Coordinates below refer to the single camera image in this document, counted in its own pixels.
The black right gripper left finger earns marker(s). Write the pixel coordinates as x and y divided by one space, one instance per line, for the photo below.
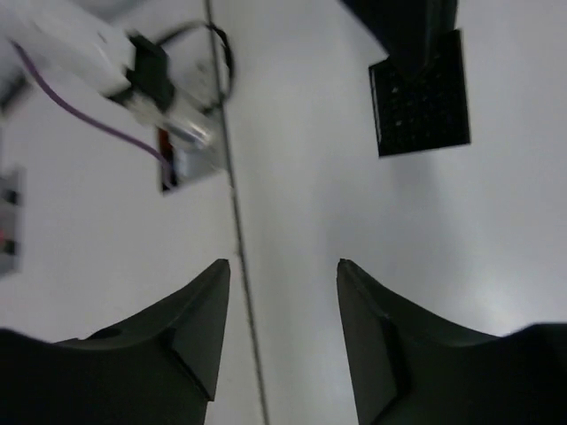
158 366

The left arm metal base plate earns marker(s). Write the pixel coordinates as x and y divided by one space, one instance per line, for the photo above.
189 164

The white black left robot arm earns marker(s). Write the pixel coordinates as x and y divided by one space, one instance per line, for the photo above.
132 71

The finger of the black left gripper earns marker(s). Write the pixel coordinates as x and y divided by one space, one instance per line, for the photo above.
407 30

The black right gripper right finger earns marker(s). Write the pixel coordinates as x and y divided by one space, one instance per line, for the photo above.
411 366

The black lego brick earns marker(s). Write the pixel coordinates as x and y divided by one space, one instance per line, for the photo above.
426 114

